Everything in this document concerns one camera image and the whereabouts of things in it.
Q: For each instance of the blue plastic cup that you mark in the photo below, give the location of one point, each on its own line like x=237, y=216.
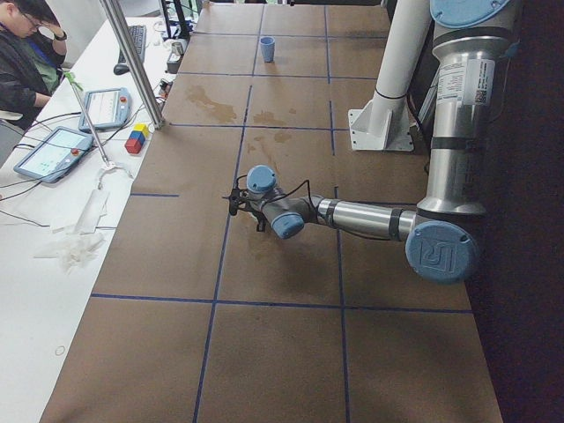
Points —
x=267, y=45

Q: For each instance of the crumpled white tissue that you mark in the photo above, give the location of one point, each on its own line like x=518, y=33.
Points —
x=72, y=251

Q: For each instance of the black computer mouse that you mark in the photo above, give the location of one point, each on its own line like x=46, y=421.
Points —
x=120, y=69

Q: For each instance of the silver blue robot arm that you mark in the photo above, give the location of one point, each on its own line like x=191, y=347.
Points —
x=441, y=239

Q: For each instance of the aluminium frame post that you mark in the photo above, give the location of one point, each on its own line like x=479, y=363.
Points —
x=120, y=27

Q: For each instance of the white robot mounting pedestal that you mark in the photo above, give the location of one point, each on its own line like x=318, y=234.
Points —
x=383, y=125

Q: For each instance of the black keyboard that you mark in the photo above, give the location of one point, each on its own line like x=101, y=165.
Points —
x=138, y=36

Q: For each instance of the red blue yellow blocks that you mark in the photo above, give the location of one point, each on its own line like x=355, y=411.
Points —
x=137, y=138

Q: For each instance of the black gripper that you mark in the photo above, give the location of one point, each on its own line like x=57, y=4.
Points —
x=261, y=221

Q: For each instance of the person in dark jacket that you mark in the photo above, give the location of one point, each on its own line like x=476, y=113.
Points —
x=33, y=49

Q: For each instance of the white paper strip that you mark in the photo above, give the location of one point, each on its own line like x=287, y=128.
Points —
x=83, y=217

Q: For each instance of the near teach pendant tablet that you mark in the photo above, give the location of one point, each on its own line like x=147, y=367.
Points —
x=56, y=155

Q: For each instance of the far teach pendant tablet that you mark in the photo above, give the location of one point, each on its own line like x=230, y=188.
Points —
x=108, y=109

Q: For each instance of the teach pendant tablet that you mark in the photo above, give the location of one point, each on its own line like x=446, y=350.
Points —
x=108, y=109
x=56, y=155

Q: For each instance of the thin metal rod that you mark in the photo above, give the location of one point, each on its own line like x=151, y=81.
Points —
x=77, y=89

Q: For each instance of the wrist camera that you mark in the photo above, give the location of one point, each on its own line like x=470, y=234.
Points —
x=238, y=201

